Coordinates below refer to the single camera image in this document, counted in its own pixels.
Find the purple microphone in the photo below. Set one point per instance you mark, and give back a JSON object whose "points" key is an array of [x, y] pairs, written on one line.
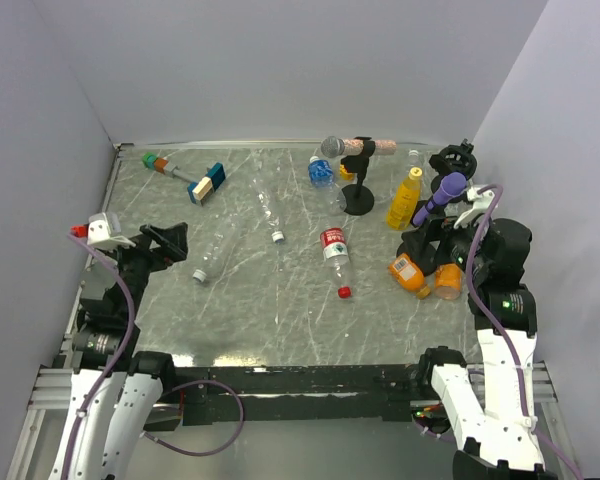
{"points": [[451, 187]]}

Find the clear bottle white cap centre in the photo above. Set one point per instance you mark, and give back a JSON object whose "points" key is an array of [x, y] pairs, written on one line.
{"points": [[266, 200]]}

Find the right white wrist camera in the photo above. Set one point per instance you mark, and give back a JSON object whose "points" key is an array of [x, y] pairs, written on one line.
{"points": [[479, 198]]}

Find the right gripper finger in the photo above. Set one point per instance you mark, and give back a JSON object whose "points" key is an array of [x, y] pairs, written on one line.
{"points": [[435, 228], [424, 259]]}

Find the black empty clip stand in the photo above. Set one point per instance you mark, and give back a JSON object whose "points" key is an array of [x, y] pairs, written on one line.
{"points": [[453, 158]]}

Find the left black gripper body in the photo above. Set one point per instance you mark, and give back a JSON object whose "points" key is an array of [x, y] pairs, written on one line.
{"points": [[136, 263]]}

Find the small yellow toy piece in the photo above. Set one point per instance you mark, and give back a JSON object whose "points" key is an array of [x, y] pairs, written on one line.
{"points": [[345, 174]]}

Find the yellow juice bottle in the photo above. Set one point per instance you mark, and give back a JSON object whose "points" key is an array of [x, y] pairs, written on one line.
{"points": [[405, 200]]}

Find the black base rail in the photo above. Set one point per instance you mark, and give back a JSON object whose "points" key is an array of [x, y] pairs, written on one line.
{"points": [[393, 393]]}

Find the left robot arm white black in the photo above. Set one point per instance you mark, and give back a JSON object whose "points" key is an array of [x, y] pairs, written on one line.
{"points": [[112, 386]]}

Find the clear bottle back right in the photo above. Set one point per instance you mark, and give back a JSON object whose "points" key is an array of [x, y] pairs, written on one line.
{"points": [[415, 163]]}

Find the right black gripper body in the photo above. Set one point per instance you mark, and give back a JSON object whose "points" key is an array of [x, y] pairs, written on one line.
{"points": [[460, 248]]}

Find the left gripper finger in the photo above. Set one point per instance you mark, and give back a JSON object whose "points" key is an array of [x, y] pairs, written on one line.
{"points": [[183, 242], [166, 240]]}

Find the red bottle cap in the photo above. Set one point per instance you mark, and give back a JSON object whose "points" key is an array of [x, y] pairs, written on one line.
{"points": [[344, 292]]}

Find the toy brick hammer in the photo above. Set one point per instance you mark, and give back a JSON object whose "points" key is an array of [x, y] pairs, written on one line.
{"points": [[198, 190]]}

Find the red label water bottle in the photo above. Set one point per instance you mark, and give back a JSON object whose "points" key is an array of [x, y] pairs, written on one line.
{"points": [[336, 257]]}

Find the blue label water bottle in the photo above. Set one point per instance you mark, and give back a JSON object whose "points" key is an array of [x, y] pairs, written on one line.
{"points": [[321, 177]]}

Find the glitter pink microphone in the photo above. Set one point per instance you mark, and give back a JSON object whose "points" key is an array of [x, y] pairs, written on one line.
{"points": [[333, 147]]}

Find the orange bottle with barcode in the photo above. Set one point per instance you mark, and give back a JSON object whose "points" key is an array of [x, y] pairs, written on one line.
{"points": [[409, 276]]}

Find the orange bottle lying right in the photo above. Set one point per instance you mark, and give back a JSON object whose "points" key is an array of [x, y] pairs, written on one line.
{"points": [[448, 282]]}

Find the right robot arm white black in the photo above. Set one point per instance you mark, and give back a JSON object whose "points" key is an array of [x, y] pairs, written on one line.
{"points": [[494, 433]]}

